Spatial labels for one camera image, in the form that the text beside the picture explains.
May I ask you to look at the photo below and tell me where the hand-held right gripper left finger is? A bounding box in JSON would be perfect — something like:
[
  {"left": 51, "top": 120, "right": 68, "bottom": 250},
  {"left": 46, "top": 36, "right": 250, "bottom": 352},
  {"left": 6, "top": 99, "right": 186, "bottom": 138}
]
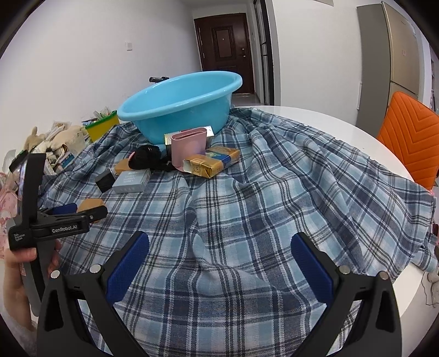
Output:
[{"left": 36, "top": 231, "right": 162, "bottom": 357}]

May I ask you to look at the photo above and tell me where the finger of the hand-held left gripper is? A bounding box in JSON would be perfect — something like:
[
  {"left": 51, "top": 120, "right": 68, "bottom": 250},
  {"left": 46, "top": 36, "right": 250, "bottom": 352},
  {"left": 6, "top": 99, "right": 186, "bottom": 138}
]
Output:
[
  {"left": 44, "top": 205, "right": 108, "bottom": 225},
  {"left": 51, "top": 203, "right": 78, "bottom": 215}
]

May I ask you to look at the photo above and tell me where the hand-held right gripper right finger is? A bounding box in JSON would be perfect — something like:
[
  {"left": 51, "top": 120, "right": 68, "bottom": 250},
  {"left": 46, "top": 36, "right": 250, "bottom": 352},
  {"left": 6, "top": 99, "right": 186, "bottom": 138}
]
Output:
[{"left": 290, "top": 232, "right": 402, "bottom": 357}]

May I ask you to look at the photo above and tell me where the blue plastic basin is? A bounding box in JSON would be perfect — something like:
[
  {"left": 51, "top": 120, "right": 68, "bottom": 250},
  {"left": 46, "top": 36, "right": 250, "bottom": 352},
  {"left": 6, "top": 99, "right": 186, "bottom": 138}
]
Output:
[{"left": 117, "top": 71, "right": 243, "bottom": 145}]

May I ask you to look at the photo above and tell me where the person's left hand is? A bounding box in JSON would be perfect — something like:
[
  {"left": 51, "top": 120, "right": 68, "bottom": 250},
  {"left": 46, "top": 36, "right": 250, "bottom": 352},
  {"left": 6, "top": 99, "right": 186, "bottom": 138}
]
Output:
[{"left": 2, "top": 240, "right": 63, "bottom": 330}]

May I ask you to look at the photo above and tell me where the pink floral pouch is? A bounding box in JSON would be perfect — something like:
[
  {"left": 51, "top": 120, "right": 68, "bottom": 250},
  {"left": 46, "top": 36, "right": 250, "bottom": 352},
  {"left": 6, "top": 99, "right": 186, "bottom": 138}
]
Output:
[{"left": 0, "top": 172, "right": 24, "bottom": 258}]

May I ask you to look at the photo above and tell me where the black box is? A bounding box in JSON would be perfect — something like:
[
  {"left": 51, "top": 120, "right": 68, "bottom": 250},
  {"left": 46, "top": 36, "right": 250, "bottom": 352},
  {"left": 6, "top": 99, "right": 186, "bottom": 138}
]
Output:
[{"left": 95, "top": 168, "right": 119, "bottom": 193}]

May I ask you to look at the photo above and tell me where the grey box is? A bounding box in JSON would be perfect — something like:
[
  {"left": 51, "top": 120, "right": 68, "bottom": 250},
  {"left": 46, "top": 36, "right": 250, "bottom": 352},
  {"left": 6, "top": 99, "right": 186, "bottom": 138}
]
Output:
[{"left": 112, "top": 169, "right": 151, "bottom": 193}]

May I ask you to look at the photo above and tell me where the orange box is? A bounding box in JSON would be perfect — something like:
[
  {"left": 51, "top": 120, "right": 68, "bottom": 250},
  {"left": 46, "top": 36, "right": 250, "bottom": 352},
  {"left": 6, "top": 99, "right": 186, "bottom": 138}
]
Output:
[{"left": 115, "top": 158, "right": 136, "bottom": 174}]

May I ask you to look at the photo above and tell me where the beige plush toy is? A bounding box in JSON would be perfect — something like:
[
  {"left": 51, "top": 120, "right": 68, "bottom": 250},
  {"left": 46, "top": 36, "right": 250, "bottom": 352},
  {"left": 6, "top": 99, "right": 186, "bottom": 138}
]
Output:
[{"left": 27, "top": 125, "right": 86, "bottom": 155}]

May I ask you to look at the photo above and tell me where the black fluffy pouch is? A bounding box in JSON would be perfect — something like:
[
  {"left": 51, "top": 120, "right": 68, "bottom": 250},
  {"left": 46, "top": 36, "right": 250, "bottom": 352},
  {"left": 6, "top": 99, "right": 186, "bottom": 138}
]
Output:
[{"left": 132, "top": 145, "right": 172, "bottom": 172}]

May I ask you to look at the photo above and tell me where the green and yellow bucket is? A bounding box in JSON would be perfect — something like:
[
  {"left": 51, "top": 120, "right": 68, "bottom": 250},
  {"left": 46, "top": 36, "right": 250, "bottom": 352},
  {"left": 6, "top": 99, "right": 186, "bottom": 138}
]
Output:
[{"left": 85, "top": 110, "right": 120, "bottom": 143}]

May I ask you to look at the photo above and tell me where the blue plaid shirt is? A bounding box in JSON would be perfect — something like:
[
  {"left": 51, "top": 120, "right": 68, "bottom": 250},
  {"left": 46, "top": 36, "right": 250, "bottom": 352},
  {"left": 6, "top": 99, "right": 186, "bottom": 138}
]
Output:
[{"left": 38, "top": 106, "right": 439, "bottom": 357}]

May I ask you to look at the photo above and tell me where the pink holder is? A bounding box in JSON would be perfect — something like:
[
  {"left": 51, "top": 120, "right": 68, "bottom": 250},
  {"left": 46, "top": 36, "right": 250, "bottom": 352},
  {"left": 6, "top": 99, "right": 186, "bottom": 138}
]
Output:
[{"left": 171, "top": 126, "right": 208, "bottom": 171}]

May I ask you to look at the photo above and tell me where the gold carton box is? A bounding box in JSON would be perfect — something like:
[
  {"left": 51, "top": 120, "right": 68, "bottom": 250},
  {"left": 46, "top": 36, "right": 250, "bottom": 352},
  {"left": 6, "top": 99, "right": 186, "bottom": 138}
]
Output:
[{"left": 182, "top": 146, "right": 241, "bottom": 178}]

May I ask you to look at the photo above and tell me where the gold foil box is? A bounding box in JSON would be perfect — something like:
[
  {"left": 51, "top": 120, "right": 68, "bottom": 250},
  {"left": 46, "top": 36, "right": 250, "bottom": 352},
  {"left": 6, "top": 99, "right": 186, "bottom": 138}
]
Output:
[{"left": 164, "top": 126, "right": 215, "bottom": 146}]

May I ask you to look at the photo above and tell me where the orange chair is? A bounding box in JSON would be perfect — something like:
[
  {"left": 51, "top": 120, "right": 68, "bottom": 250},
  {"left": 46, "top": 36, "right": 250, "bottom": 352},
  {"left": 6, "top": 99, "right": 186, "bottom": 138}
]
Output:
[{"left": 376, "top": 91, "right": 439, "bottom": 191}]

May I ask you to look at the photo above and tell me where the dark brown door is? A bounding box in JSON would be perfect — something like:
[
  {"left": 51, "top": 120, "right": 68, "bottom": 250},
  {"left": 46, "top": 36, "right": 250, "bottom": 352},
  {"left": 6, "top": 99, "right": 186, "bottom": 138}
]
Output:
[{"left": 194, "top": 13, "right": 256, "bottom": 95}]

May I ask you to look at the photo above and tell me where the black framed glass door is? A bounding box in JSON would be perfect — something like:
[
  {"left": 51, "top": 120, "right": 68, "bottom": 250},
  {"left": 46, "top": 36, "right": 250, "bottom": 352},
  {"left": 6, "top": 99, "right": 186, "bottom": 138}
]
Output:
[{"left": 254, "top": 0, "right": 275, "bottom": 105}]

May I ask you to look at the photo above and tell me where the grey and gold refrigerator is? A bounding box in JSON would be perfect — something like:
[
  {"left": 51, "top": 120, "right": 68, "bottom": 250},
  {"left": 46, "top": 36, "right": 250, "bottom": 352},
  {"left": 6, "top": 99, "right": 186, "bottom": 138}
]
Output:
[{"left": 357, "top": 2, "right": 431, "bottom": 129}]

